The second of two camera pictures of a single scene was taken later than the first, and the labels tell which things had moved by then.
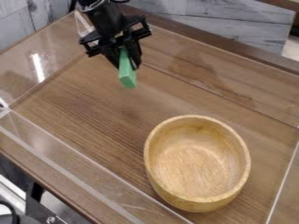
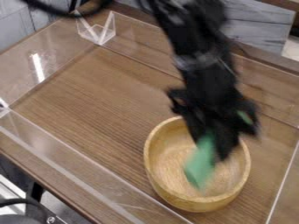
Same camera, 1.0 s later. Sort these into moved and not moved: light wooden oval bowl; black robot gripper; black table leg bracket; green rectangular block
Moved: green rectangular block; black robot gripper
Not moved: black table leg bracket; light wooden oval bowl
